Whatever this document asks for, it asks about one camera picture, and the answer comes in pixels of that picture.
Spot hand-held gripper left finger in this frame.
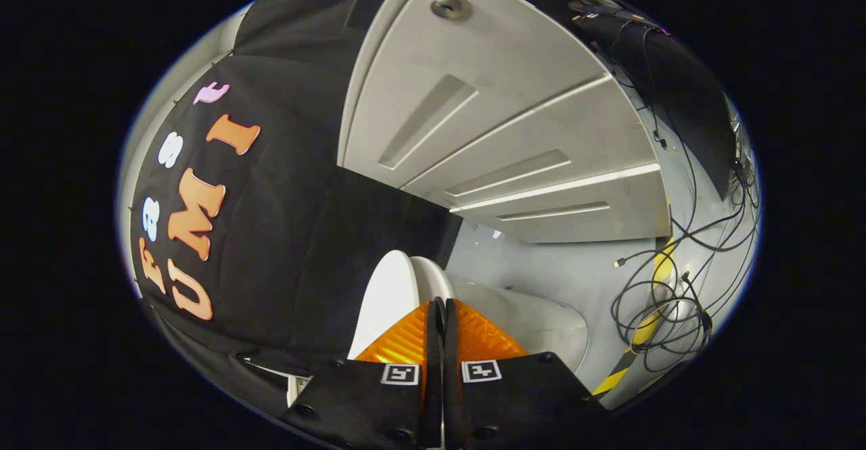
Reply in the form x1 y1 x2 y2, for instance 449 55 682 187
281 297 445 449

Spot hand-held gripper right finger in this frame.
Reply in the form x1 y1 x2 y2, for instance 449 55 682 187
445 297 608 449

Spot white toilet lid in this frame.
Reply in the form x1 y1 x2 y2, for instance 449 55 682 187
347 250 415 363

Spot white toilet bowl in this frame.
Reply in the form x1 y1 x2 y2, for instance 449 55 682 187
409 255 589 373

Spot white toilet tank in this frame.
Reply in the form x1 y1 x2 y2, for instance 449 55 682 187
288 372 313 408

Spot yellow black floor tape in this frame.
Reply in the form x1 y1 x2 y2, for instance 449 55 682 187
592 237 677 397

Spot black backdrop cloth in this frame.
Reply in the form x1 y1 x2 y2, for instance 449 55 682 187
129 0 464 413

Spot white drawer cabinet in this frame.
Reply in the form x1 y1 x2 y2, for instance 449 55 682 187
336 0 672 244

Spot dark cloth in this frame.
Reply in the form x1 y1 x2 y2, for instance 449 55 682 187
572 0 739 200

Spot tangle of black cables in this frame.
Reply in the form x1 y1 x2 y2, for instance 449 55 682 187
609 24 762 373

